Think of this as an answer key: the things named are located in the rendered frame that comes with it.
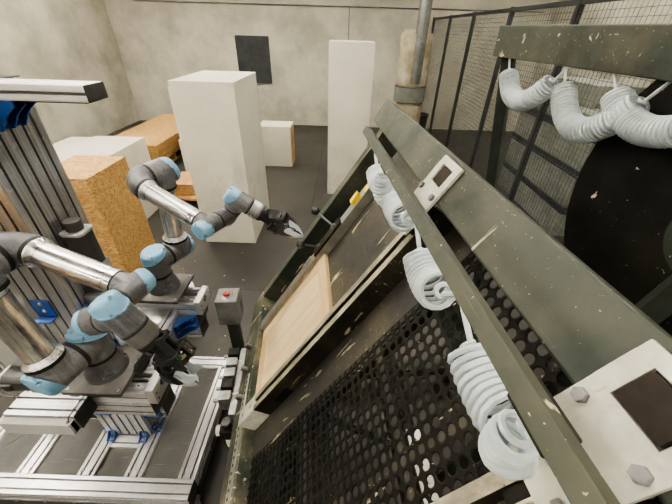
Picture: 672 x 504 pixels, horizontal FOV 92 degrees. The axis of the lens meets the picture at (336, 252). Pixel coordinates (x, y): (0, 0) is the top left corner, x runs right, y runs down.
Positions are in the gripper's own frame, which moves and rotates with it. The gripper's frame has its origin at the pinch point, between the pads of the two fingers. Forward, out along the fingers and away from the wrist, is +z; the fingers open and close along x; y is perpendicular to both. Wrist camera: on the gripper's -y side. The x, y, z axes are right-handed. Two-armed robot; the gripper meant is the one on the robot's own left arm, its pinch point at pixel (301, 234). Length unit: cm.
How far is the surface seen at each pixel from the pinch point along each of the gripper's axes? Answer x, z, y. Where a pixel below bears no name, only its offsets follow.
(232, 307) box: 37, -1, 57
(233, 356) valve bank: 59, 10, 50
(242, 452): 85, 13, -3
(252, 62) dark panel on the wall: -547, -112, 599
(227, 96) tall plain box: -141, -71, 162
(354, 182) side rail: -32.3, 9.9, -9.0
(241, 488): 93, 15, -10
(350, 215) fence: -10.5, 9.1, -20.7
